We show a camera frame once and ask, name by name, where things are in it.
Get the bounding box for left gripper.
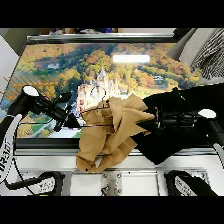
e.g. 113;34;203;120
61;112;82;130

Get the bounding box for brown clothes hanger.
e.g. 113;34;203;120
79;85;113;128

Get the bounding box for tan shirt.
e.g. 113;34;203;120
75;93;156;174

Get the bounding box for black garment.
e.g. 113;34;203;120
133;83;224;166

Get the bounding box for grey garment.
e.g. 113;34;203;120
166;28;218;68

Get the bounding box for striped garment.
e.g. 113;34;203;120
189;28;224;81

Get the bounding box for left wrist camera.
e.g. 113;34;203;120
57;91;74;116

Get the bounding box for black cable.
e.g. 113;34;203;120
11;156;38;197

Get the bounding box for silver frame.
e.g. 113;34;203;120
0;32;224;197

